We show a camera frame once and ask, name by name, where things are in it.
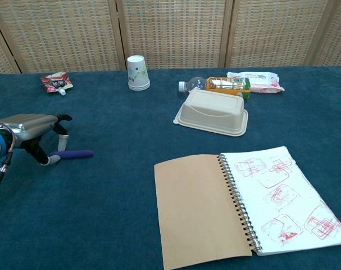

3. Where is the red spouted snack pouch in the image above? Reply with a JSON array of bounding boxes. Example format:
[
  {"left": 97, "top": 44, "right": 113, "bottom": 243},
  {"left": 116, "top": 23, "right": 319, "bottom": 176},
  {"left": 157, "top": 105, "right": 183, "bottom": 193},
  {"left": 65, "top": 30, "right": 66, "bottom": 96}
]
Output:
[{"left": 40, "top": 71, "right": 74, "bottom": 97}]

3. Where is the open spiral notebook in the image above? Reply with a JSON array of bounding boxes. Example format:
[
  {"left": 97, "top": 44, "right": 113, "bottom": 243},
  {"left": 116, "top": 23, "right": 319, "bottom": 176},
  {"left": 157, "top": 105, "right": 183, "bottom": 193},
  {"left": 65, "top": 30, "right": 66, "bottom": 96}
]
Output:
[{"left": 153, "top": 145, "right": 341, "bottom": 270}]

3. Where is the pink wet wipes pack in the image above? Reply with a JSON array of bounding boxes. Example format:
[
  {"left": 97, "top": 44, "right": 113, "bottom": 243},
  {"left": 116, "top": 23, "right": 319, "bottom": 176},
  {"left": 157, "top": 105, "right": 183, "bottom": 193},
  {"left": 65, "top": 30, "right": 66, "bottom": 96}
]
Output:
[{"left": 225, "top": 71, "right": 285, "bottom": 94}]

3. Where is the white paper cup stack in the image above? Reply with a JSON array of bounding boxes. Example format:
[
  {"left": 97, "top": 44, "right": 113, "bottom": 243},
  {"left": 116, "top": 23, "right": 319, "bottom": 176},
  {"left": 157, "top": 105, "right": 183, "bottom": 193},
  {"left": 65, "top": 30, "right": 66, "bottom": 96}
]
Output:
[{"left": 126, "top": 55, "right": 151, "bottom": 91}]

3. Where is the plastic bottle with orange label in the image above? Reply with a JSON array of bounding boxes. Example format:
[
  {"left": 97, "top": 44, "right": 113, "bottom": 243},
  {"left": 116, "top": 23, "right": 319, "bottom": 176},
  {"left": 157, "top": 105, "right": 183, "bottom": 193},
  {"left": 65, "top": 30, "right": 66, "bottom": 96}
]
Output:
[{"left": 178, "top": 76, "right": 252, "bottom": 101}]

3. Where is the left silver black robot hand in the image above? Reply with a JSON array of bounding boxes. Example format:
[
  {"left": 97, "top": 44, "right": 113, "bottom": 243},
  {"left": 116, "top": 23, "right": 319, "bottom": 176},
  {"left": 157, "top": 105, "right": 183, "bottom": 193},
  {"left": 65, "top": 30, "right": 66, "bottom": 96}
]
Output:
[{"left": 0, "top": 113, "right": 73, "bottom": 167}]

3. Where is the blue table cloth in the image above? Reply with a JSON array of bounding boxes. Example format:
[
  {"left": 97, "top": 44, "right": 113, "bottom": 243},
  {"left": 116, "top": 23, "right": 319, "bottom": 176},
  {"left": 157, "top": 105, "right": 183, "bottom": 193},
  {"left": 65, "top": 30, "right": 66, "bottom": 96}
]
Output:
[{"left": 0, "top": 66, "right": 341, "bottom": 270}]

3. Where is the purple plastic stick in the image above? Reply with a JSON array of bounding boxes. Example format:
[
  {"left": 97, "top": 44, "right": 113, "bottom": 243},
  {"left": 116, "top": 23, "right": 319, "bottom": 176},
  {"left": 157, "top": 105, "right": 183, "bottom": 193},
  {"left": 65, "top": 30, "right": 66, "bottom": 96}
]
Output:
[{"left": 49, "top": 150, "right": 94, "bottom": 160}]

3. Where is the black arm cable with connector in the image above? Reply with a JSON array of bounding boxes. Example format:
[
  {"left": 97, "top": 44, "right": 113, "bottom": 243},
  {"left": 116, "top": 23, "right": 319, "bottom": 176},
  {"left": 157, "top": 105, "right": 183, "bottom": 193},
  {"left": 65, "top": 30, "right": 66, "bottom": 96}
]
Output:
[{"left": 0, "top": 125, "right": 17, "bottom": 185}]

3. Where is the beige pulp lunch box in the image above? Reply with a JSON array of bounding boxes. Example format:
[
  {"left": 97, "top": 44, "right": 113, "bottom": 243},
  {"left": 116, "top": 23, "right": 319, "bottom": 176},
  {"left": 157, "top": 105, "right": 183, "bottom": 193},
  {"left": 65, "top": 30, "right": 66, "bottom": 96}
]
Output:
[{"left": 172, "top": 89, "right": 249, "bottom": 137}]

